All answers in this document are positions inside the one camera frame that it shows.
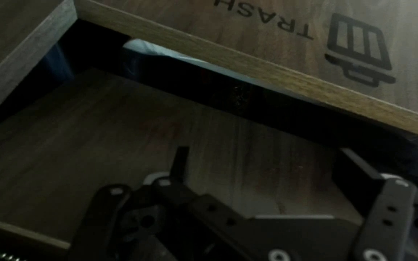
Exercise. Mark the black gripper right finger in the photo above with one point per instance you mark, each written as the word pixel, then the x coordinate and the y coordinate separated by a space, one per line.
pixel 388 218

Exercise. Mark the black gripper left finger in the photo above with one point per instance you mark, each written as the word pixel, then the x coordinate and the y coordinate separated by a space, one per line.
pixel 108 212

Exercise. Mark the wooden trash door flap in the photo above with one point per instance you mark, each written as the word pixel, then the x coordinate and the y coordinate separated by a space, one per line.
pixel 98 139

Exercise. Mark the white bin liner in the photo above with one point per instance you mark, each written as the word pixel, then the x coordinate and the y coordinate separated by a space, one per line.
pixel 156 51

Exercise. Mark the wooden trash cabinet door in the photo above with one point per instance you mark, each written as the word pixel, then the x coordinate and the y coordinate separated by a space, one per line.
pixel 247 33

